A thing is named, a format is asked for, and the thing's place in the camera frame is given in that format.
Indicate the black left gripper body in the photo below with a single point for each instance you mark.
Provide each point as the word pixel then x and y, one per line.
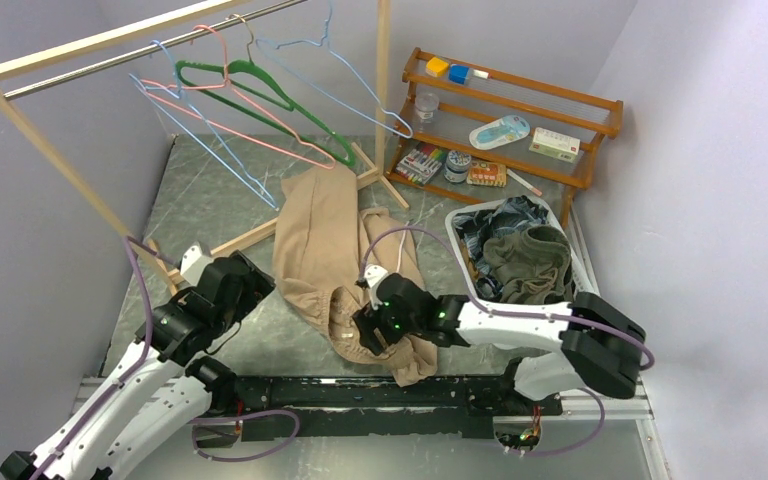
pixel 254 288

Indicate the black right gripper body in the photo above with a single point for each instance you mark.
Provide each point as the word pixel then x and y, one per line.
pixel 389 325

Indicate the beige shorts with white stripe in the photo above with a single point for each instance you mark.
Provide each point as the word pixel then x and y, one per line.
pixel 321 237

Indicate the dark leaf-print shorts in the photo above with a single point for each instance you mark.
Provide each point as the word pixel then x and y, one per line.
pixel 473 229

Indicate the pink wire hanger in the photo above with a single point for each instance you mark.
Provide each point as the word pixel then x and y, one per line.
pixel 238 96

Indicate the olive green shorts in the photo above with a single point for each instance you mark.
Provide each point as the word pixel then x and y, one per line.
pixel 530 267

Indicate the green hanger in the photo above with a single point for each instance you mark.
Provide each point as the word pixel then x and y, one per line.
pixel 245 87

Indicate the light blue wire hanger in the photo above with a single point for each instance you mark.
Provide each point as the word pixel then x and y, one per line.
pixel 198 139

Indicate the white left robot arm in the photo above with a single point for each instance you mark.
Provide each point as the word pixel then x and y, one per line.
pixel 164 380

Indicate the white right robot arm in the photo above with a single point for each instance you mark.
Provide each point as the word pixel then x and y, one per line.
pixel 584 343

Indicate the marker pen set pack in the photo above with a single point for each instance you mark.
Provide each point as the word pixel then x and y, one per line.
pixel 421 164

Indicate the orange snack packet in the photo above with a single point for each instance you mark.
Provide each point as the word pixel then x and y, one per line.
pixel 488 174

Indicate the white pen with red tip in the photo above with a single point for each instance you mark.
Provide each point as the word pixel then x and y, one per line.
pixel 523 182

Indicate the white plastic basket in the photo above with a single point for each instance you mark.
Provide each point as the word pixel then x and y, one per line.
pixel 582 275

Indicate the orange wooden shelf rack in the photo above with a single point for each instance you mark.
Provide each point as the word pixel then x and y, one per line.
pixel 491 94

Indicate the clear plastic cup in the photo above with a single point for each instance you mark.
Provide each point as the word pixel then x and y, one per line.
pixel 426 105

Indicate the white green box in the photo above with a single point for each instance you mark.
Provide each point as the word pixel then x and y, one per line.
pixel 555 145

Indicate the blue block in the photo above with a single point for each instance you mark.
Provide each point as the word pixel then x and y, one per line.
pixel 459 74

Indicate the yellow block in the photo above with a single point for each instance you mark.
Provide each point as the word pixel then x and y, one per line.
pixel 436 67

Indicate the wooden clothes rack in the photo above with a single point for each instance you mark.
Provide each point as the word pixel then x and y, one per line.
pixel 114 37

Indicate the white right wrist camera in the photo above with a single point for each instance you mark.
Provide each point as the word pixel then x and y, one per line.
pixel 373 276

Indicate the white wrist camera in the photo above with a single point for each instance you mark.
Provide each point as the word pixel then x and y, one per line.
pixel 373 276
pixel 193 263

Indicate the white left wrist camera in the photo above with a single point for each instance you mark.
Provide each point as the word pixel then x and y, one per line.
pixel 193 263

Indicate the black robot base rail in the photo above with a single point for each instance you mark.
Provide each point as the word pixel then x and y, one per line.
pixel 373 405

